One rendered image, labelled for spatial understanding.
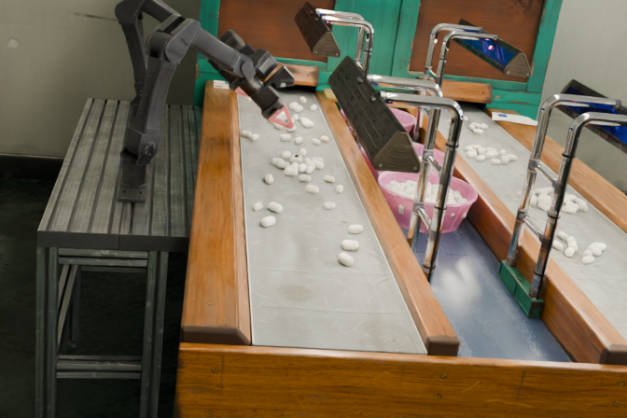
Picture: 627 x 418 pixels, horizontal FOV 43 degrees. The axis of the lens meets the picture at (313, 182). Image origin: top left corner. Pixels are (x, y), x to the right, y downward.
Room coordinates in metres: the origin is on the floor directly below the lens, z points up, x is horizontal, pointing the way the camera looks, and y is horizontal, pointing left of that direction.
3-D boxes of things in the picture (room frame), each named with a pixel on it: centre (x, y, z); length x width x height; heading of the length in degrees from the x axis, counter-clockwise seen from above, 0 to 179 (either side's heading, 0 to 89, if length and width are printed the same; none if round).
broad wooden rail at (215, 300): (2.03, 0.26, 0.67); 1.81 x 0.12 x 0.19; 9
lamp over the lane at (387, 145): (1.54, -0.09, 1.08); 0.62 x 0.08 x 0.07; 9
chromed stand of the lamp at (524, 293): (1.61, -0.56, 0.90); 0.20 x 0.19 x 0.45; 9
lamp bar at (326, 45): (2.50, 0.06, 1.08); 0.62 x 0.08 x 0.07; 9
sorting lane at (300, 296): (2.06, 0.05, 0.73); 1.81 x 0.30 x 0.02; 9
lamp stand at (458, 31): (2.57, -0.42, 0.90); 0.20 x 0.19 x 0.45; 9
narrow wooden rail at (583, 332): (2.14, -0.45, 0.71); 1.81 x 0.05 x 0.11; 9
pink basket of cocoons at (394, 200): (2.00, -0.30, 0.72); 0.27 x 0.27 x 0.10
